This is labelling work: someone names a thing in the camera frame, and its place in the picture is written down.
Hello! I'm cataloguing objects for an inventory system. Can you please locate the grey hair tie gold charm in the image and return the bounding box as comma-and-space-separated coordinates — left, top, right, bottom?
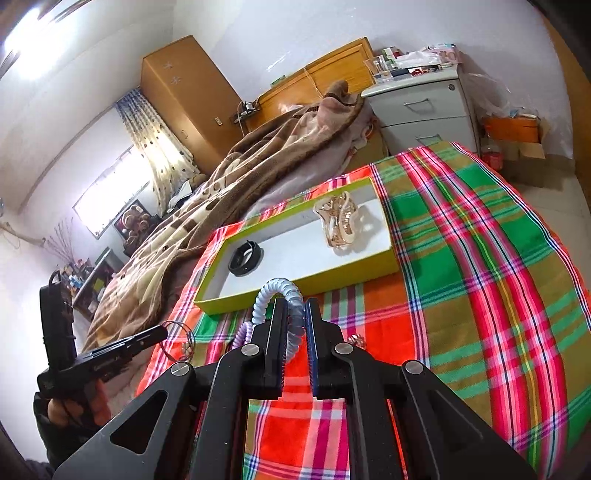
158, 320, 197, 363

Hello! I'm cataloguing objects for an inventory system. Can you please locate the purple spiral hair tie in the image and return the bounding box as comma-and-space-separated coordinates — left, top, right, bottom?
231, 321, 256, 351

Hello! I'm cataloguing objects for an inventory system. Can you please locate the rhinestone hair clip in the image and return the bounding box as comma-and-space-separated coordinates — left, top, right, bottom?
347, 334, 367, 349

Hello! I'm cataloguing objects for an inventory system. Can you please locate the light blue spiral hair tie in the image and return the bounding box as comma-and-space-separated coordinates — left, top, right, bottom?
250, 276, 306, 365

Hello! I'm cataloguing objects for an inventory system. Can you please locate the person's left hand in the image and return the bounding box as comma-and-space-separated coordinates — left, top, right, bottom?
47, 380, 111, 428

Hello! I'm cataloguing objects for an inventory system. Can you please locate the cluttered low shelf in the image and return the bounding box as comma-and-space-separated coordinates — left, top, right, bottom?
60, 248, 123, 322

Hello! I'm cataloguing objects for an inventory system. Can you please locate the teddy bear picture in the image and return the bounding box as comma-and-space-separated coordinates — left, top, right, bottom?
114, 200, 158, 257

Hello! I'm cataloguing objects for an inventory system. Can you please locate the black wrist band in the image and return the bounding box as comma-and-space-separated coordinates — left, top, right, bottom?
228, 240, 263, 277

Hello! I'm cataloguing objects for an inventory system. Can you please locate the plaid colourful bed cloth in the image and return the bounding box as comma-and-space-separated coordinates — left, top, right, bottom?
171, 142, 590, 479

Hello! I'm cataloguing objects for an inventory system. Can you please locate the dotted window curtain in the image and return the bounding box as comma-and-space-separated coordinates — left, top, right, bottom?
114, 88, 200, 215

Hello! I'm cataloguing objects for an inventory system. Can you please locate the yellow-green shallow box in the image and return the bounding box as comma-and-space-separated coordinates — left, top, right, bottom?
194, 177, 400, 315

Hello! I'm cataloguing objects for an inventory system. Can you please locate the rose gold hair claw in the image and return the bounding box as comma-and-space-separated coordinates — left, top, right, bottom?
312, 191, 359, 249

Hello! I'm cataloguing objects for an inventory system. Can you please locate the tall wooden wardrobe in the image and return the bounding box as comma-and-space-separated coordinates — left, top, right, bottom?
140, 36, 242, 174

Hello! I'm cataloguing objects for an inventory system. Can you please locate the brown patterned blanket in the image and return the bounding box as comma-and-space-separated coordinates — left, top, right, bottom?
83, 80, 372, 351

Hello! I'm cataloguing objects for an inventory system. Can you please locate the red plastic bottle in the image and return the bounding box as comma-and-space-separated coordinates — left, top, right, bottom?
481, 135, 504, 172

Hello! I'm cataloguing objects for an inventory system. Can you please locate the orange cardboard box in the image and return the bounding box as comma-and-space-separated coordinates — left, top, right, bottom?
481, 115, 548, 161

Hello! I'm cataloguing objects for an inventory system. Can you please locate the grey bedside drawer cabinet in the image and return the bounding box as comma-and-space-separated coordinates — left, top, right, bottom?
362, 65, 480, 155

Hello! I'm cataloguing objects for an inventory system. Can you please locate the wooden headboard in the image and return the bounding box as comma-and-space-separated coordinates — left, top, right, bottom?
245, 37, 374, 131

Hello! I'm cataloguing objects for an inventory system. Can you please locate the clear glass cup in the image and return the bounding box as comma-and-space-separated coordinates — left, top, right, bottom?
363, 56, 393, 84

